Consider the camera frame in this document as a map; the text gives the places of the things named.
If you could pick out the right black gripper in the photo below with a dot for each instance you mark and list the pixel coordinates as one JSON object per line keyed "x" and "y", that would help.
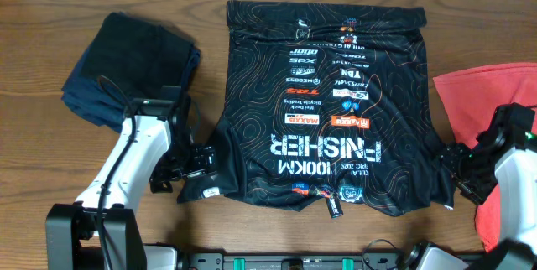
{"x": 450, "y": 158}

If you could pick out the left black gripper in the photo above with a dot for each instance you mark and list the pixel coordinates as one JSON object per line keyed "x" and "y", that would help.
{"x": 163, "y": 175}

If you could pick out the black jersey with orange contour lines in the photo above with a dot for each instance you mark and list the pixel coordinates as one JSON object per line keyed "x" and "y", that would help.
{"x": 326, "y": 101}

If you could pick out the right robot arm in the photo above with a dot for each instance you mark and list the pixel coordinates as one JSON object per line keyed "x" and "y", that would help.
{"x": 505, "y": 157}

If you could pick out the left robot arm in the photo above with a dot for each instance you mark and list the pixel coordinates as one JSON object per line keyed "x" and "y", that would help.
{"x": 99, "y": 230}

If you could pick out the folded dark navy clothes stack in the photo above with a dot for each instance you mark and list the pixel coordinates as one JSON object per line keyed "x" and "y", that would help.
{"x": 128, "y": 56}

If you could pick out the red shirt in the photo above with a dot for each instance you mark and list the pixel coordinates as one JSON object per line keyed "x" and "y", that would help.
{"x": 471, "y": 96}

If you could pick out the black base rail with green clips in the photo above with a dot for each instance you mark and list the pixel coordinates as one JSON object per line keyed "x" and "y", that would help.
{"x": 285, "y": 261}

